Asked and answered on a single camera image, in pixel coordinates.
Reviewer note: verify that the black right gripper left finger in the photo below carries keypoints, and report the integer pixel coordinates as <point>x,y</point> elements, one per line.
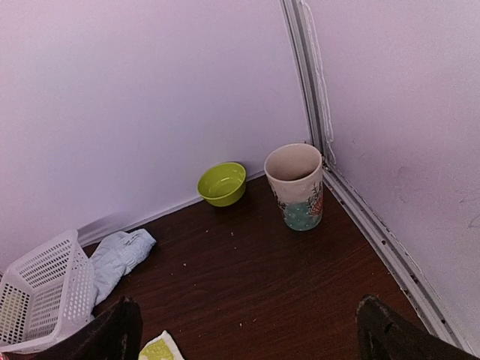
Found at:
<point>115,334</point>

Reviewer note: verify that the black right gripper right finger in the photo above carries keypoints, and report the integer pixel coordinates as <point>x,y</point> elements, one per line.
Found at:
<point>385,334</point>

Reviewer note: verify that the green patterned white towel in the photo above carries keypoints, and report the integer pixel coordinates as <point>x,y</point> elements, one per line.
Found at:
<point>163,347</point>

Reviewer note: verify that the light blue towel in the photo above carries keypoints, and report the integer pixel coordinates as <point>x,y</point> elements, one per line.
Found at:
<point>116,256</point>

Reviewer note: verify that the white perforated plastic basket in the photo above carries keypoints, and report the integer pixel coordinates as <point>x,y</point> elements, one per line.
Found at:
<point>46,295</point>

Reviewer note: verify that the small green bowl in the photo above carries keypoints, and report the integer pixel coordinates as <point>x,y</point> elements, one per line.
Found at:
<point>223,184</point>

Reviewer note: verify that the floral ceramic cup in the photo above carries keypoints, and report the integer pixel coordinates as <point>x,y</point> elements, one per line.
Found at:
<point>295,175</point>

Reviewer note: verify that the right aluminium corner post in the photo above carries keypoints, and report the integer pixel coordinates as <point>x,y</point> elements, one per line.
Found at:
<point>306,50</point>

